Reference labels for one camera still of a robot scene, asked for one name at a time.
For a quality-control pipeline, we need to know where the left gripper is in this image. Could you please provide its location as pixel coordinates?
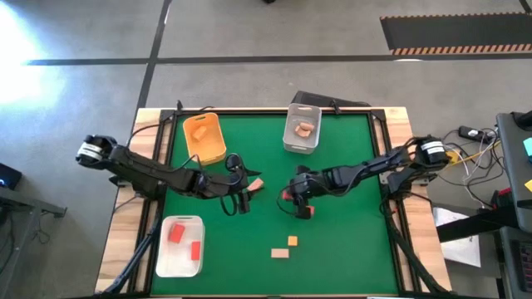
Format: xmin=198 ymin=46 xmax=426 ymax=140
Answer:
xmin=224 ymin=164 xmax=263 ymax=215

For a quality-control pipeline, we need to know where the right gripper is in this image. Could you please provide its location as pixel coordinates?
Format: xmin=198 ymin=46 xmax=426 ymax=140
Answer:
xmin=282 ymin=164 xmax=324 ymax=220

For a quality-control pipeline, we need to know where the gray plastic bin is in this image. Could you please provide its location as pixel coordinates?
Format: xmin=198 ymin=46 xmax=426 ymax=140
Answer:
xmin=282 ymin=103 xmax=323 ymax=156

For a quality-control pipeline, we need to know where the orange plastic bin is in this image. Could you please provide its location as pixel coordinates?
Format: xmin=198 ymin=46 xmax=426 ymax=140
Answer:
xmin=182 ymin=112 xmax=228 ymax=167

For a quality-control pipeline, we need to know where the green felt mat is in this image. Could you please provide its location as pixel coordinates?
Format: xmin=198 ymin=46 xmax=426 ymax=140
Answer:
xmin=151 ymin=114 xmax=399 ymax=297

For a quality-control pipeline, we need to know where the black flat panel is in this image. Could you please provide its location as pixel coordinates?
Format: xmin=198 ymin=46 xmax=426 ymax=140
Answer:
xmin=290 ymin=90 xmax=372 ymax=109

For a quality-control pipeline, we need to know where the white plastic bin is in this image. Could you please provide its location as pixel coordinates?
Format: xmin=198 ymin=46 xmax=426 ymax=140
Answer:
xmin=155 ymin=214 xmax=206 ymax=278

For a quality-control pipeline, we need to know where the white paper sheet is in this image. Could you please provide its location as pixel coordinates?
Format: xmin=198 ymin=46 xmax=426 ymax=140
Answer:
xmin=432 ymin=206 xmax=482 ymax=269

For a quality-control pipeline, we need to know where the black metal bar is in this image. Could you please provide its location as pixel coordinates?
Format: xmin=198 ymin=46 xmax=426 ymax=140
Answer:
xmin=436 ymin=205 xmax=520 ymax=243

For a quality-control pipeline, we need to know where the black power strip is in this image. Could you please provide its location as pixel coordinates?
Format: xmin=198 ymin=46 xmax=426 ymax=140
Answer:
xmin=458 ymin=125 xmax=486 ymax=141

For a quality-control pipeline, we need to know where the gray desk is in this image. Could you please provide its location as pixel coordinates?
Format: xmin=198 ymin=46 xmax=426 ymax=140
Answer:
xmin=495 ymin=110 xmax=532 ymax=233

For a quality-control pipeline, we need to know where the gray metal stand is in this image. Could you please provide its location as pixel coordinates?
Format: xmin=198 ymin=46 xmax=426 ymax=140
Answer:
xmin=0 ymin=185 xmax=68 ymax=287

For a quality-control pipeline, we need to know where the black hazard-striped floor mat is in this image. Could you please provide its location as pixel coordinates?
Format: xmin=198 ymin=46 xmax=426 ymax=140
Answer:
xmin=380 ymin=12 xmax=532 ymax=56

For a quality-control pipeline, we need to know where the dark gray equipment case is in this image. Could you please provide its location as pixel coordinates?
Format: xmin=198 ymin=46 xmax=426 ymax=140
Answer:
xmin=500 ymin=226 xmax=532 ymax=299

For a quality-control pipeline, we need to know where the black device with blue light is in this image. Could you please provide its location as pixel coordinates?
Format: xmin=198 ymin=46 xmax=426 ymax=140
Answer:
xmin=0 ymin=162 xmax=23 ymax=191

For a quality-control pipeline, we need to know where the black rounded device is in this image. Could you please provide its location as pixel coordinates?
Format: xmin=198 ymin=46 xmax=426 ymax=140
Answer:
xmin=513 ymin=110 xmax=532 ymax=130

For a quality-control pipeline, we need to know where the black metal table frame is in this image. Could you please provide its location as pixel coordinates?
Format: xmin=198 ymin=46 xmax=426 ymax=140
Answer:
xmin=103 ymin=99 xmax=454 ymax=299

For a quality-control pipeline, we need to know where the yellow cable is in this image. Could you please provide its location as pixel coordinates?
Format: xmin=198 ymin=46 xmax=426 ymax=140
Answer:
xmin=446 ymin=140 xmax=502 ymax=167

